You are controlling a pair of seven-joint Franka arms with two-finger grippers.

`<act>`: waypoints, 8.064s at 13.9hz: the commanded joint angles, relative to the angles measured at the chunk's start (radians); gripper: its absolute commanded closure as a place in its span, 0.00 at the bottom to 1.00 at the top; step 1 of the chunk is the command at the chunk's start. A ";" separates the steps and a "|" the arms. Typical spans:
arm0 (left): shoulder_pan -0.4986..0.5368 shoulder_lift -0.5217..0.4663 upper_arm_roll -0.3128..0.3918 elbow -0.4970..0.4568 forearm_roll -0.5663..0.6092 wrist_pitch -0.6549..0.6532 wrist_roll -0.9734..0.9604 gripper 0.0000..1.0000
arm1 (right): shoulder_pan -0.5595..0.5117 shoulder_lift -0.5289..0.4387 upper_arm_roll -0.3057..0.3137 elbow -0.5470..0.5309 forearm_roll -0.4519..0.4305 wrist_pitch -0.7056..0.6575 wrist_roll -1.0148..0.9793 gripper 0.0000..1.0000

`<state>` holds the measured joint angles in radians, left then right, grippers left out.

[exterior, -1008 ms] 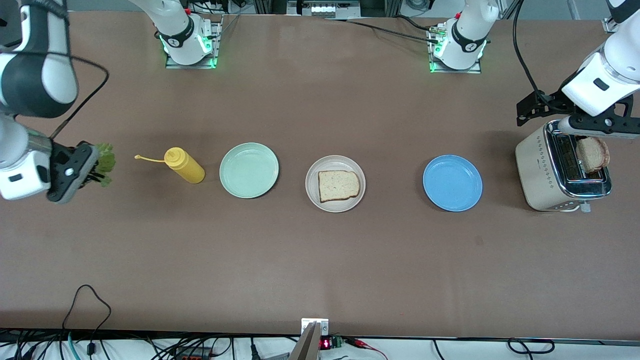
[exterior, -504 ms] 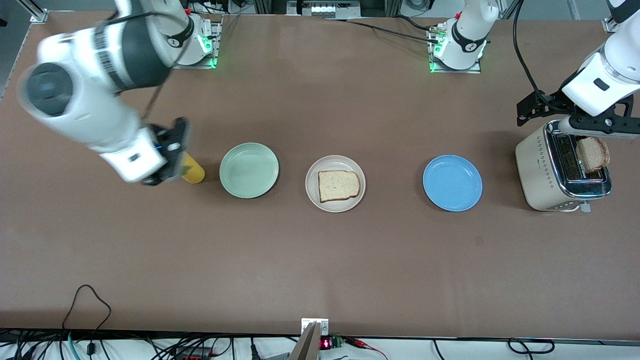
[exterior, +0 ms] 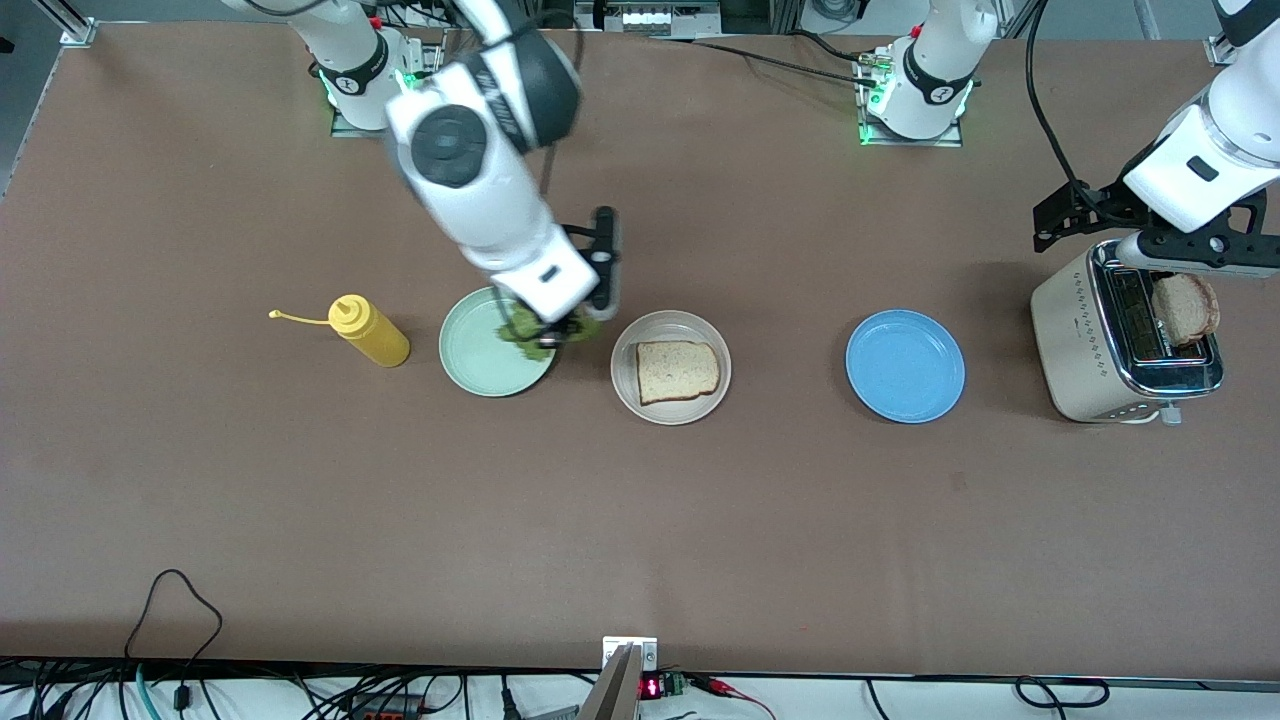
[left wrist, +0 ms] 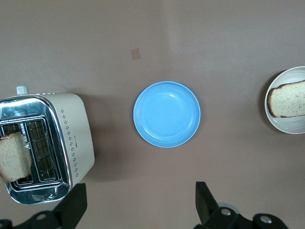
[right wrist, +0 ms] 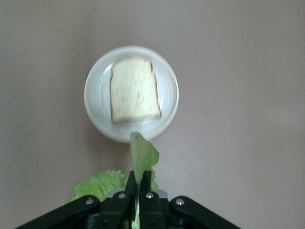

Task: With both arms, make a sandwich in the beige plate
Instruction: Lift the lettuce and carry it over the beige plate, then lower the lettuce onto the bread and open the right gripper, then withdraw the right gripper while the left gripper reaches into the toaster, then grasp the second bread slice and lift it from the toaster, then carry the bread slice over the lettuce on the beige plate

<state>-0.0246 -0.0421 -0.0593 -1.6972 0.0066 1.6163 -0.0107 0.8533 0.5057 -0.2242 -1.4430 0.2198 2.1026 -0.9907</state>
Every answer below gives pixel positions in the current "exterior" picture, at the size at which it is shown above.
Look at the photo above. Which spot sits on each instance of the beige plate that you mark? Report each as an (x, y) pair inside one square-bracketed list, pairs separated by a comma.
[(625, 395)]

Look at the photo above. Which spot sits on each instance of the green lettuce leaf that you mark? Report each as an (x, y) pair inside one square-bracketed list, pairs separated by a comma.
[(520, 335)]

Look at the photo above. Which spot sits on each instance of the pale bread slice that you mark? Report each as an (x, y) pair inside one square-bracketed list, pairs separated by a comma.
[(675, 370)]

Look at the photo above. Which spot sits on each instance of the grey electrical box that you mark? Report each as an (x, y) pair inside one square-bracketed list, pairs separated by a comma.
[(645, 18)]

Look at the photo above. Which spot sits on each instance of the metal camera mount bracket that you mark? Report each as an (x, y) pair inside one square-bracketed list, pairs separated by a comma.
[(625, 690)]

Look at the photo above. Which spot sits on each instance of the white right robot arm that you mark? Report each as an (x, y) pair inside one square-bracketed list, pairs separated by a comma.
[(490, 200)]

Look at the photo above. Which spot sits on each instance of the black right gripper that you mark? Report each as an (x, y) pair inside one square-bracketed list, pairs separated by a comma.
[(556, 335)]

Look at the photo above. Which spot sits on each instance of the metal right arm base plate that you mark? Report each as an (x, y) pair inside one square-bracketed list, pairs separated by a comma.
[(350, 130)]

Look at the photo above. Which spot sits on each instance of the mint green plate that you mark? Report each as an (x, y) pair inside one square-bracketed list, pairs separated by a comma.
[(470, 350)]

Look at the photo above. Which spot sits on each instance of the blue plate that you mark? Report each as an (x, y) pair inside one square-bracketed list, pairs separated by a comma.
[(905, 367)]

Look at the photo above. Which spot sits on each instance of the yellow squeeze bottle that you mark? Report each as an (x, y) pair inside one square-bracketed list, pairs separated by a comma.
[(375, 335)]

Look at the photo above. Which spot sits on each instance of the aluminium frame profile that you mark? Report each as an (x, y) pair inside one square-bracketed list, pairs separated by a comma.
[(70, 25), (1222, 50)]

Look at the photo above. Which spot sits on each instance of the small red display module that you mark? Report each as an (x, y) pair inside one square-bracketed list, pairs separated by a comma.
[(652, 688)]

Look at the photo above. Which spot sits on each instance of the toasted brown bread slice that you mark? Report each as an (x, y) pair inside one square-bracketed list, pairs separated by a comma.
[(1185, 310)]

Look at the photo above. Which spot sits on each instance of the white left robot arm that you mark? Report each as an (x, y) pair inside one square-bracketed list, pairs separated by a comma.
[(1200, 165)]

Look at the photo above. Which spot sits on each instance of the beige chrome toaster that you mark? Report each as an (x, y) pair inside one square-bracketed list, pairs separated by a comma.
[(1075, 350)]

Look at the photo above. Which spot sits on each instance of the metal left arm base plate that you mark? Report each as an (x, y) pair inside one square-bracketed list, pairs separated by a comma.
[(910, 141)]

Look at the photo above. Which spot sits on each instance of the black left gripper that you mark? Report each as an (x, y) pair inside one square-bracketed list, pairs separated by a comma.
[(1083, 211)]

